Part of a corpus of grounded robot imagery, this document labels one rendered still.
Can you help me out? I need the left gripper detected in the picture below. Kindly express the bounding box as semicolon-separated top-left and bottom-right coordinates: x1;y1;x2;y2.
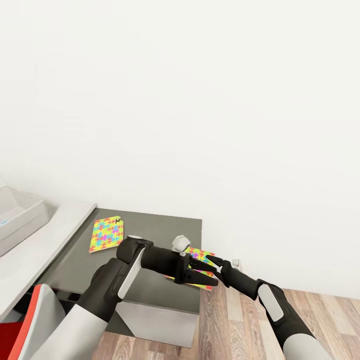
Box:
155;247;219;287

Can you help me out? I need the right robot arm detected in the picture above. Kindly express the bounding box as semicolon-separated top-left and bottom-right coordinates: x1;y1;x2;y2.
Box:
206;255;333;360

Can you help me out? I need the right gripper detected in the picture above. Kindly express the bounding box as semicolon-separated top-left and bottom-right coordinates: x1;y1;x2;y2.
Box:
206;255;247;295

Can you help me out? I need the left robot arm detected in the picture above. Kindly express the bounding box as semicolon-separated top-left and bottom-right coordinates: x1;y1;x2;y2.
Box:
30;235;219;360

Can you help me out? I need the jigsaw puzzle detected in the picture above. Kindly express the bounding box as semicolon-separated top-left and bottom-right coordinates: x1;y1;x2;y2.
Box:
89;216;124;253
185;247;215;291

